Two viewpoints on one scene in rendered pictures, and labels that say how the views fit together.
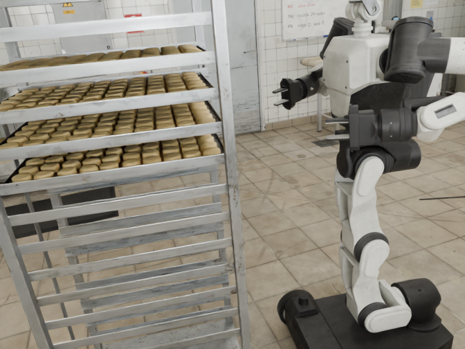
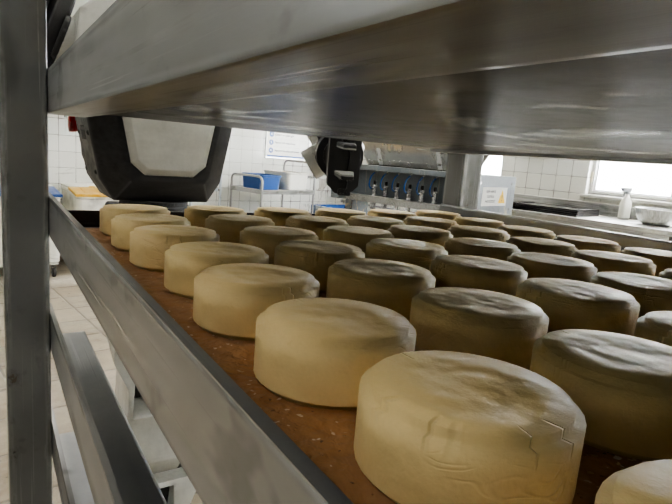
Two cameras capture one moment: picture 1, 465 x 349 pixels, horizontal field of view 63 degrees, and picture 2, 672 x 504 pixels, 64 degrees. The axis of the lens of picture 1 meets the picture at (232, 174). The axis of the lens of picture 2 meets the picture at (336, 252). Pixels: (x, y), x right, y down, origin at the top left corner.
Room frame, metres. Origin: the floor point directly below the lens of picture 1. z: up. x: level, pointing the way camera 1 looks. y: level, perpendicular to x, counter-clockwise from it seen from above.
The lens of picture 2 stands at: (1.36, 0.54, 1.20)
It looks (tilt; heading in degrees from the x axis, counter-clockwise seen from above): 10 degrees down; 246
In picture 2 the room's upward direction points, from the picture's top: 5 degrees clockwise
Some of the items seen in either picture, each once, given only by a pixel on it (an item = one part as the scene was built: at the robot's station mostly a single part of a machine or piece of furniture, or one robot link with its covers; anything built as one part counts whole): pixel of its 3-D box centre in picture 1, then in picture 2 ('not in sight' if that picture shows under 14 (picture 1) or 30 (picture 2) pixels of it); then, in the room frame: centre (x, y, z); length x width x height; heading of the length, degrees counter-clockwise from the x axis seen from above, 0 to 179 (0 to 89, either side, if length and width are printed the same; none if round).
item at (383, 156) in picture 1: (362, 160); not in sight; (1.28, -0.47, 0.98); 0.14 x 0.13 x 0.12; 9
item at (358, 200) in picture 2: not in sight; (416, 208); (0.12, -1.47, 1.01); 0.72 x 0.33 x 0.34; 114
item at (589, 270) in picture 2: (133, 150); (549, 275); (1.12, 0.30, 1.14); 0.05 x 0.05 x 0.02
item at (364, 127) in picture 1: (373, 126); (339, 156); (0.97, -0.38, 1.20); 0.12 x 0.10 x 0.13; 73
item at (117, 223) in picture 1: (142, 219); not in sight; (1.34, 0.37, 0.78); 0.64 x 0.03 x 0.03; 99
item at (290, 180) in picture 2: not in sight; (285, 180); (-0.57, -5.44, 0.89); 0.44 x 0.36 x 0.20; 116
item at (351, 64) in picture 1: (376, 77); (150, 101); (1.28, -0.51, 1.27); 0.34 x 0.30 x 0.36; 9
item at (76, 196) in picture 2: not in sight; (99, 227); (1.39, -4.91, 0.38); 0.64 x 0.54 x 0.77; 105
